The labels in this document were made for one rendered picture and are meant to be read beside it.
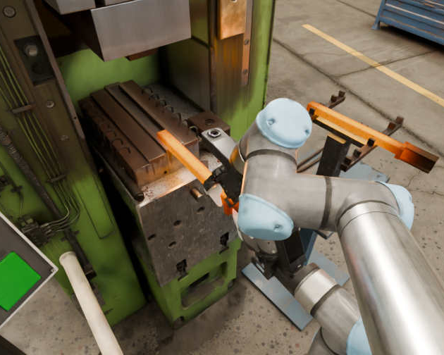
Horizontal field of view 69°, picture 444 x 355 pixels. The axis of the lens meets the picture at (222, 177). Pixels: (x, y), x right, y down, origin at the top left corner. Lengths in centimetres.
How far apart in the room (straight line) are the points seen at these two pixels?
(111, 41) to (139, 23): 6
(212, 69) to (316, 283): 69
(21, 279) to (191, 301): 94
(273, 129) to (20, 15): 55
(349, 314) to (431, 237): 166
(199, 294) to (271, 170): 116
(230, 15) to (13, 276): 80
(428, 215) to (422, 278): 203
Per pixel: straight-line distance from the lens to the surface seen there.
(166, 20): 73
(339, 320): 60
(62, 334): 180
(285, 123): 45
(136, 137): 94
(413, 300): 30
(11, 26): 79
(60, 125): 89
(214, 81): 105
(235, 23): 100
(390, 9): 475
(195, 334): 164
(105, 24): 68
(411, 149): 101
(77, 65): 122
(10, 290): 72
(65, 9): 65
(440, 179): 264
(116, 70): 127
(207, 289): 155
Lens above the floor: 155
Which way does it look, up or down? 45 degrees down
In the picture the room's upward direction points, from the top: straight up
